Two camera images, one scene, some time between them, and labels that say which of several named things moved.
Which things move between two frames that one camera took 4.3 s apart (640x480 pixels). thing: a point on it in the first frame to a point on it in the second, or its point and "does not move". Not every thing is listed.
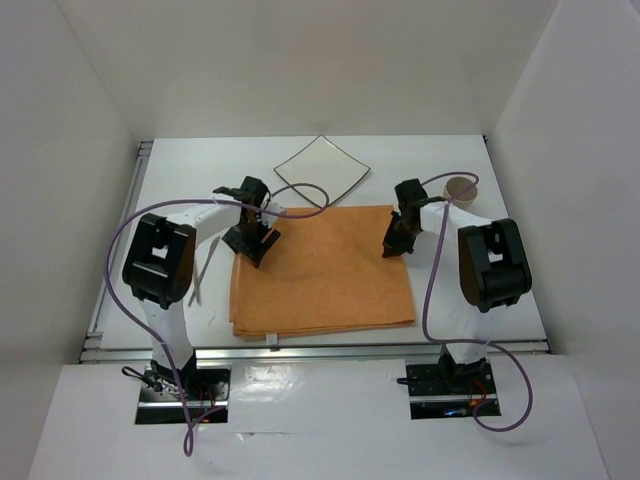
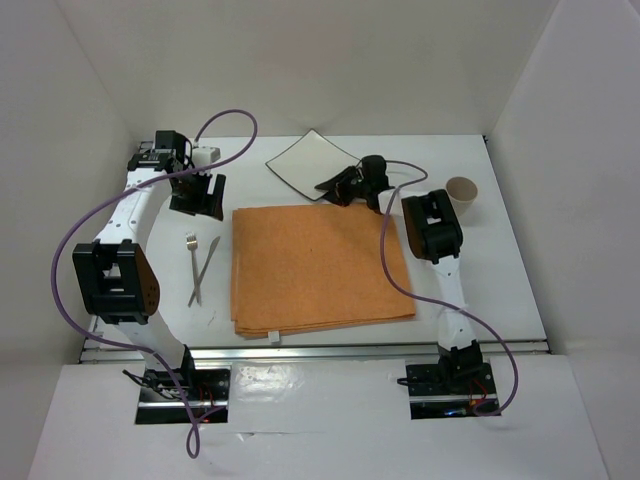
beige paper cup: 454,186 does not move
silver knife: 215,245 does not move
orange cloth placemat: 325,271 does not move
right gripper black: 392,246 to 339,196
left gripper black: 234,242 to 205,203
